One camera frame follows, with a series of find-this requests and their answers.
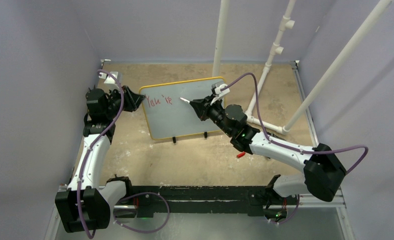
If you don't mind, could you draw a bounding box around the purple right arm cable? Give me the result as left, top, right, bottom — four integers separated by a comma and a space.
221, 72, 369, 226

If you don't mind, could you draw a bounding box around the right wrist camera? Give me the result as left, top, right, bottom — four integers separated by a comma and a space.
210, 81, 230, 105

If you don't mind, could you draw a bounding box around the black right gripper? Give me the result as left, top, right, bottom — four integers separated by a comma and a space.
191, 93, 234, 137

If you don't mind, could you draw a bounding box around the yellow framed whiteboard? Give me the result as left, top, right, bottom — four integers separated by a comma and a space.
139, 76, 226, 140

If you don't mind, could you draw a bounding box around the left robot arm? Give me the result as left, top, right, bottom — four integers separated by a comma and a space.
55, 86, 146, 235

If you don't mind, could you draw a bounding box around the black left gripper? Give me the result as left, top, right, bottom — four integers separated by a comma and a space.
105, 85, 144, 119

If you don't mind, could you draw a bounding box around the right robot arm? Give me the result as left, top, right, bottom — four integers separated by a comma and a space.
189, 96, 347, 204

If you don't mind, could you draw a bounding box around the red whiteboard marker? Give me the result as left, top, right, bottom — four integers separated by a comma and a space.
179, 97, 190, 104

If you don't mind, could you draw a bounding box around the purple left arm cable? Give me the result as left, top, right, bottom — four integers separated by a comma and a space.
76, 68, 171, 240

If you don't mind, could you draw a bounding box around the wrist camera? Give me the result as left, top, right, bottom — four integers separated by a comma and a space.
210, 81, 230, 105
98, 71, 122, 91

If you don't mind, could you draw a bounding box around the white PVC pipe frame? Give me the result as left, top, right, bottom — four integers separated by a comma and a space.
244, 0, 297, 135

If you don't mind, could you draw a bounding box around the aluminium front rail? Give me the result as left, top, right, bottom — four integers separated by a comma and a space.
45, 179, 346, 240

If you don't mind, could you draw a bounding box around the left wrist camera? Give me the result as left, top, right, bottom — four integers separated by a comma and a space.
98, 71, 122, 91

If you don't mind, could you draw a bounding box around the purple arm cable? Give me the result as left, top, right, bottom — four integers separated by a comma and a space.
76, 68, 171, 240
221, 72, 369, 226

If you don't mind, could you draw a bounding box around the red marker cap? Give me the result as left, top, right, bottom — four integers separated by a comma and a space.
236, 152, 246, 159

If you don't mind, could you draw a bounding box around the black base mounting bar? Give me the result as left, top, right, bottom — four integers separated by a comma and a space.
101, 184, 299, 218

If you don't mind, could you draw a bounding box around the white diagonal pole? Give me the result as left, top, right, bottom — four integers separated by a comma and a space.
282, 0, 394, 133

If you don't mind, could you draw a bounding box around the white vertical pole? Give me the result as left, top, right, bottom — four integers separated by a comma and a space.
212, 0, 230, 77

